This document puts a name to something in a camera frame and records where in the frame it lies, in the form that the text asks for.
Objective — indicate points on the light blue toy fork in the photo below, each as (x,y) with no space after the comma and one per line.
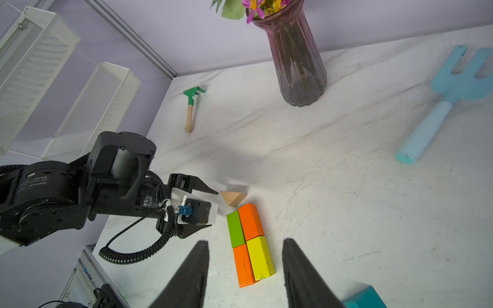
(453,88)

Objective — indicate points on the aluminium front rail frame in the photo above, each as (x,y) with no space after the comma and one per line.
(89,285)

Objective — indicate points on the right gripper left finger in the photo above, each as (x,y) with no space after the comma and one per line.
(188,285)

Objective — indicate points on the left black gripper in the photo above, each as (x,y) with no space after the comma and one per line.
(118,181)

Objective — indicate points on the yellow artificial flower bouquet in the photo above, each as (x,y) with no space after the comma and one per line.
(251,9)

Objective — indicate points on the orange block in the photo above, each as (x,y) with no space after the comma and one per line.
(243,266)
(250,221)

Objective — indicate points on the tan wooden triangle block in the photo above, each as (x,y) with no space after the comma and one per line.
(233,199)

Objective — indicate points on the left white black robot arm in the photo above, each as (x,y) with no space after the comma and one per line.
(39,199)

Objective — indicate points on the yellow rectangular block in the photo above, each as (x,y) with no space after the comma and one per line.
(260,258)

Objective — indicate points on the green toy rake wooden handle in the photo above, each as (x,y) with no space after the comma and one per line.
(190,94)

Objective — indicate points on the green rectangular block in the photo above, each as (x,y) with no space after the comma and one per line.
(235,229)

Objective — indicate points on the dark ribbed glass vase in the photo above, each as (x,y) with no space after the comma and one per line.
(300,70)

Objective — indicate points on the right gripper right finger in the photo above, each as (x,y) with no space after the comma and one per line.
(304,286)

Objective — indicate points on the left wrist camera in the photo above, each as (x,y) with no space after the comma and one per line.
(192,209)

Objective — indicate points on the teal block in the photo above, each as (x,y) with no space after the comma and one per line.
(367,298)

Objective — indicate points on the white two-tier mesh shelf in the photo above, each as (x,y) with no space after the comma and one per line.
(33,52)

